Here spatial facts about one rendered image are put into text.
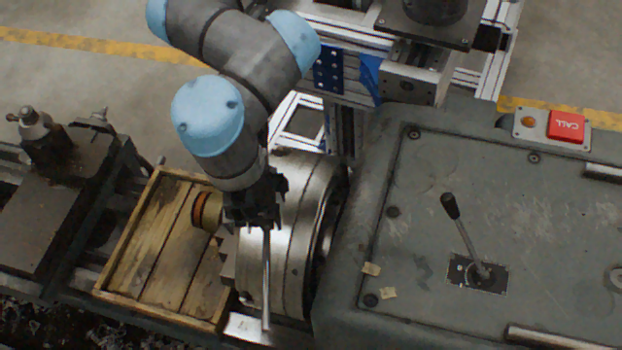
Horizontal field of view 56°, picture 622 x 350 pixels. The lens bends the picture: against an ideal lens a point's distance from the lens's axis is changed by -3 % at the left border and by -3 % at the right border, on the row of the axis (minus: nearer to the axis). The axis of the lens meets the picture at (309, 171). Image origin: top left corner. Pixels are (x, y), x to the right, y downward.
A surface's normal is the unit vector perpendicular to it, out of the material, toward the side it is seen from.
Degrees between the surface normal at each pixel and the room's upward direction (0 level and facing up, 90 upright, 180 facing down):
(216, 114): 11
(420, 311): 0
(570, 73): 0
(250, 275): 62
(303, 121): 0
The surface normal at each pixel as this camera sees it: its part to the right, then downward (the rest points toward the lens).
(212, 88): -0.12, -0.40
